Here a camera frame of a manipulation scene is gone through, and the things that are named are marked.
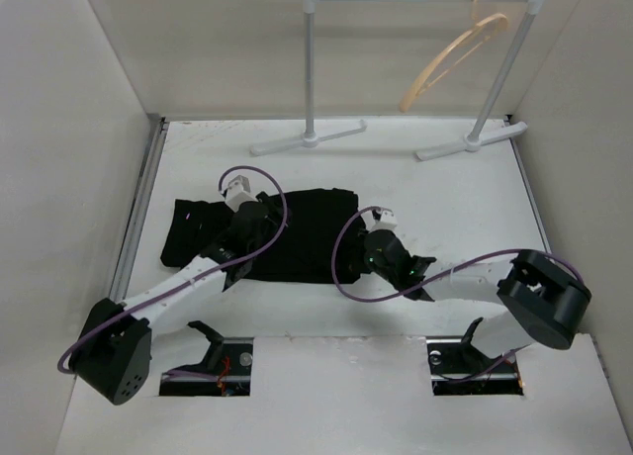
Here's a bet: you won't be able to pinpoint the black trousers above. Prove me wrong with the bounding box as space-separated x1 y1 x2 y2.
160 188 359 284

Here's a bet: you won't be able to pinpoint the beige plastic hanger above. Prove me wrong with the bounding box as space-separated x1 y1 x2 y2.
399 0 509 113

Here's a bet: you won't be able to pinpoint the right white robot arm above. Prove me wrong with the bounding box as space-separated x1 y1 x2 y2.
363 229 592 372

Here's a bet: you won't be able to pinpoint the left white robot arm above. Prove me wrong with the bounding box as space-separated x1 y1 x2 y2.
66 192 289 406

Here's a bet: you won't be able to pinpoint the white metal clothes rack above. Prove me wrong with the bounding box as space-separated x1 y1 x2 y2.
248 0 553 162

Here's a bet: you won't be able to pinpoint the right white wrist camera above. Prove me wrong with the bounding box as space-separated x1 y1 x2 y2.
369 207 398 232

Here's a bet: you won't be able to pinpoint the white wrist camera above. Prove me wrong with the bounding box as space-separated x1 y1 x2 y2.
369 207 398 232
222 175 257 213

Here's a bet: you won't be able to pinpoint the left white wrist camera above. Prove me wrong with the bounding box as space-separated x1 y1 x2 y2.
222 175 257 213

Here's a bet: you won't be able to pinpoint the aluminium side rail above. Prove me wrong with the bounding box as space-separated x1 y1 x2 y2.
108 115 169 304

